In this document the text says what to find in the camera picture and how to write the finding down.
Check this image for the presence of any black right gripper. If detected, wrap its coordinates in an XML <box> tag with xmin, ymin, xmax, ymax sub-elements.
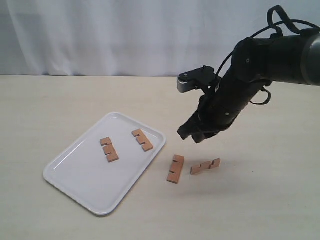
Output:
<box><xmin>177</xmin><ymin>96</ymin><xmax>237</xmax><ymax>144</ymax></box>

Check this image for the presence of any wooden notched piece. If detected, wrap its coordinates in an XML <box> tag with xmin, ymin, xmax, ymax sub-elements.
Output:
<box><xmin>190</xmin><ymin>158</ymin><xmax>221</xmax><ymax>175</ymax></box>
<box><xmin>166</xmin><ymin>154</ymin><xmax>185</xmax><ymax>184</ymax></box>
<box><xmin>132</xmin><ymin>128</ymin><xmax>154</xmax><ymax>152</ymax></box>
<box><xmin>99</xmin><ymin>137</ymin><xmax>119</xmax><ymax>163</ymax></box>

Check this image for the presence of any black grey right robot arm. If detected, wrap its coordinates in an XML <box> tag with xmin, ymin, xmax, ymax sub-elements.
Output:
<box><xmin>177</xmin><ymin>28</ymin><xmax>320</xmax><ymax>143</ymax></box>

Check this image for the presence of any white plastic tray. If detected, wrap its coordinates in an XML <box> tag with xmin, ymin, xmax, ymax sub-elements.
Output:
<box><xmin>43</xmin><ymin>112</ymin><xmax>166</xmax><ymax>216</ymax></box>

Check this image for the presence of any white curtain backdrop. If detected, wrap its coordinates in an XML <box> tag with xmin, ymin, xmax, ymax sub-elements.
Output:
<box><xmin>0</xmin><ymin>0</ymin><xmax>320</xmax><ymax>77</ymax></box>

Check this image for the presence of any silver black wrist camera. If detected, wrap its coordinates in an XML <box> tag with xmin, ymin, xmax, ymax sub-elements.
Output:
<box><xmin>176</xmin><ymin>65</ymin><xmax>222</xmax><ymax>94</ymax></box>

